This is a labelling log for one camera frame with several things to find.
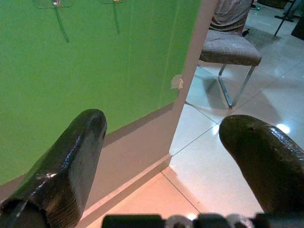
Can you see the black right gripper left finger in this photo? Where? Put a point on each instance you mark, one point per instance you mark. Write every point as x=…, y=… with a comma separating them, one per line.
x=64, y=171

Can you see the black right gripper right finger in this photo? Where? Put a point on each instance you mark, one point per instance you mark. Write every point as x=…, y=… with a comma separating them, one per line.
x=268, y=166

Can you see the clear adhesive metal hook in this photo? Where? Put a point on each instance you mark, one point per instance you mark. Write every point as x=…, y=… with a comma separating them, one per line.
x=55, y=2
x=115, y=1

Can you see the beige tape piece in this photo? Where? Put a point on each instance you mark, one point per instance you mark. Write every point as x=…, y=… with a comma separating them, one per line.
x=177, y=82

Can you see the cloth covered metal leg chair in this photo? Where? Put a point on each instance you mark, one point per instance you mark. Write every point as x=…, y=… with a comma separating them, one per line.
x=228, y=47

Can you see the dark brown box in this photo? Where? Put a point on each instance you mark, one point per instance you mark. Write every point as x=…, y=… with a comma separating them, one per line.
x=298, y=31

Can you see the black table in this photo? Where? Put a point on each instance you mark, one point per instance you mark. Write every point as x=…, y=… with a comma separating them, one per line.
x=282, y=18

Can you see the green wall board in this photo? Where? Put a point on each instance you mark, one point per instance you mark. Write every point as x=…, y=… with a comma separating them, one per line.
x=95, y=71

